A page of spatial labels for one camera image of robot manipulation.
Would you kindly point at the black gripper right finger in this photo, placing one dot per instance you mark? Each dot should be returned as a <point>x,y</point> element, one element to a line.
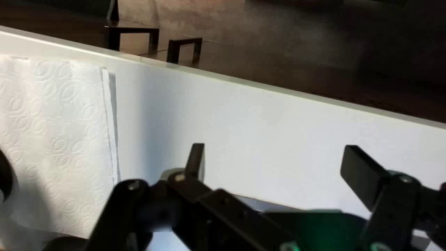
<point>399,209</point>

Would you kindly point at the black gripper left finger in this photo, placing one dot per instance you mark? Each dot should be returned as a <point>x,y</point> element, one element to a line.
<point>204,217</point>

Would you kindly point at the white embossed paper towel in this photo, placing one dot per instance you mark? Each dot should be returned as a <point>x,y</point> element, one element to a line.
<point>50,139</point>

